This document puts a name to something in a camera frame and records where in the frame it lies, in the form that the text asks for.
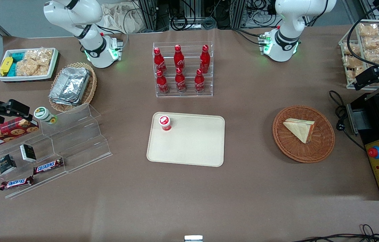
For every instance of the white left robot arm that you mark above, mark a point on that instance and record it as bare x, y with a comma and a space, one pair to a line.
288, 37

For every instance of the clear bag of fried snacks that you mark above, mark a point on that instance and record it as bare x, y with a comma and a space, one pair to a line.
352, 74
351, 62
349, 48
375, 43
369, 30
377, 56

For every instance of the red lidded small cup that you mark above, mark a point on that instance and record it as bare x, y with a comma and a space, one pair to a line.
164, 122

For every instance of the round brown wicker basket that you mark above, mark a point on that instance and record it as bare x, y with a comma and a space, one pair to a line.
323, 144

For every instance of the aluminium frame post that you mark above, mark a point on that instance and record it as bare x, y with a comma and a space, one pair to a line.
149, 15
238, 13

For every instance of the teal snack packet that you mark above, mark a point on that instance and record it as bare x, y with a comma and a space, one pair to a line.
18, 56
12, 70

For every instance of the black appliance with yellow panel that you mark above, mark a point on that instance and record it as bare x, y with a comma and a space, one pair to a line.
374, 114

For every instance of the red cola bottle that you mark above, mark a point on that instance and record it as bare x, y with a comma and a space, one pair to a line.
158, 61
204, 59
180, 81
179, 57
161, 83
199, 82

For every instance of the small black box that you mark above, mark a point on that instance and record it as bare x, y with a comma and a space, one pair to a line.
6, 164
28, 153

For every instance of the Snickers chocolate bar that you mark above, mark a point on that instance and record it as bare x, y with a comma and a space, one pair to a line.
48, 166
16, 183

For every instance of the triangular sandwich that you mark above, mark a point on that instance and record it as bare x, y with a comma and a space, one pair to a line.
299, 129

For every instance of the green lidded white jar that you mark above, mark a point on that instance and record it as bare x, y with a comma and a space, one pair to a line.
43, 115

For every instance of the stacked aluminium foil containers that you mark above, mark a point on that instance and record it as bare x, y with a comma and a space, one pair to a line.
70, 85

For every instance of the beige plastic tray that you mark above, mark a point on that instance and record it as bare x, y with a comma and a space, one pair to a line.
192, 144

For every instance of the crumpled beige cloth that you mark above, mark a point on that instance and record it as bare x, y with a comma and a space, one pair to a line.
122, 18

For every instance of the yellow snack packet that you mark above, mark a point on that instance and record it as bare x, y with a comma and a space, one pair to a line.
6, 66

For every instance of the red cookie box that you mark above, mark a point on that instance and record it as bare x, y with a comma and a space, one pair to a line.
6, 132

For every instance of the white rectangular snack bin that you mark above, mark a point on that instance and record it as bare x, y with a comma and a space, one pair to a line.
28, 78

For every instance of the clear bag of rice crackers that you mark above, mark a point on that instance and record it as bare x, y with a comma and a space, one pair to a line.
35, 62

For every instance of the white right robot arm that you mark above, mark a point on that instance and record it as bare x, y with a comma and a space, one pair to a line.
88, 40

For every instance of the oval tan wicker basket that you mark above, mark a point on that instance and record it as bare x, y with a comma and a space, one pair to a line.
91, 89

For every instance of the red emergency stop button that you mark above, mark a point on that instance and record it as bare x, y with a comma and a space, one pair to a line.
374, 153

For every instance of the clear acrylic stepped display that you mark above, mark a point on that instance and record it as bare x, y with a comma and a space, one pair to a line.
75, 141

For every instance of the clear acrylic bottle rack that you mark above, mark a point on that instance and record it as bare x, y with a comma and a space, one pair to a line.
189, 94

